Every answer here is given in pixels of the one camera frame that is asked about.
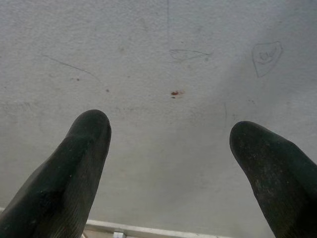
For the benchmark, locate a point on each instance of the small white floor object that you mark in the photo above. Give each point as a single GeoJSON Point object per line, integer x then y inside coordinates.
{"type": "Point", "coordinates": [119, 234]}

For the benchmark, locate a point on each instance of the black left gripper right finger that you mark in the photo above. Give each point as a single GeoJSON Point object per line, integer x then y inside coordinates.
{"type": "Point", "coordinates": [280, 178]}

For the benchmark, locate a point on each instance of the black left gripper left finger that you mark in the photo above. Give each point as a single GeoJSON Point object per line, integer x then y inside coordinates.
{"type": "Point", "coordinates": [62, 183]}

